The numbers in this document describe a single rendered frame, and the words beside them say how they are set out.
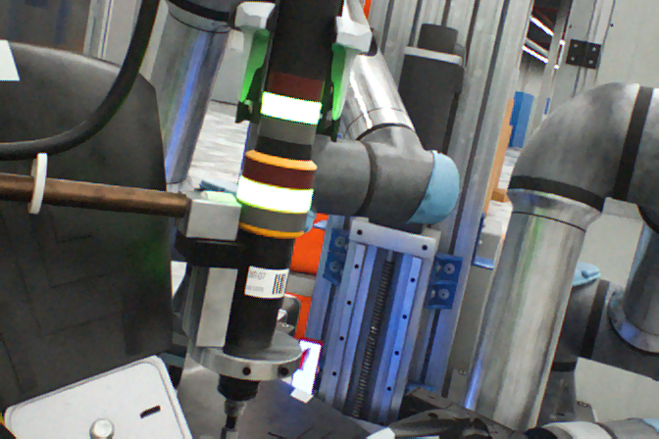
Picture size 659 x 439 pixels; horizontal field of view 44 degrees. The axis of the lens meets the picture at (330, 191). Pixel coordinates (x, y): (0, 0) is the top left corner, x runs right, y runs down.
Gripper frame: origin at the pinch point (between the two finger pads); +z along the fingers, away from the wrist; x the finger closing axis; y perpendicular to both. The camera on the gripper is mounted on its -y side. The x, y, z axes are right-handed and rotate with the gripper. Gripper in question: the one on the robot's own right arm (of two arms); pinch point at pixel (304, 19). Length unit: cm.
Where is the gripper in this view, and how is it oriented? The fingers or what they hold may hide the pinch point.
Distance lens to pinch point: 46.7
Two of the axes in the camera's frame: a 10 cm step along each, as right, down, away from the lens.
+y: -1.9, 9.7, 1.3
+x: -9.8, -1.9, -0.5
